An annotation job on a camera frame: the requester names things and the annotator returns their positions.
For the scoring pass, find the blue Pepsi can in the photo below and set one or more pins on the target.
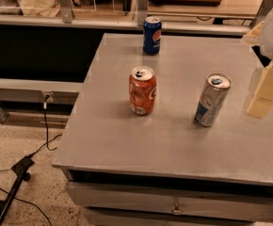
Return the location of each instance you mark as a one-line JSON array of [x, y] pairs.
[[152, 28]]

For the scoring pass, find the orange soda can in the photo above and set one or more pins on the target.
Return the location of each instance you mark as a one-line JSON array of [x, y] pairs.
[[142, 90]]

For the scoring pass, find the grey metal bench rail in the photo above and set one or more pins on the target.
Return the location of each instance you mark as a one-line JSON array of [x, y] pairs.
[[34, 91]]

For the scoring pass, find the grey cabinet drawer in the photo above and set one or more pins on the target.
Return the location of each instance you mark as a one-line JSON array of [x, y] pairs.
[[172, 201]]

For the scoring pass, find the metal drawer handle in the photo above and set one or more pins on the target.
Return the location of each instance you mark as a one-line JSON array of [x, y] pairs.
[[176, 210]]

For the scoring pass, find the silver blue Red Bull can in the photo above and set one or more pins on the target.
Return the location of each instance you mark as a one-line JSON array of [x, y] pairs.
[[213, 95]]

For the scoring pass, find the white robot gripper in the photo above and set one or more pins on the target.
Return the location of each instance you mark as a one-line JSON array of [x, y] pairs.
[[262, 101]]

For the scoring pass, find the black metal floor stand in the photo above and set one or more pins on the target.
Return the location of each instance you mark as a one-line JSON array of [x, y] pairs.
[[22, 174]]

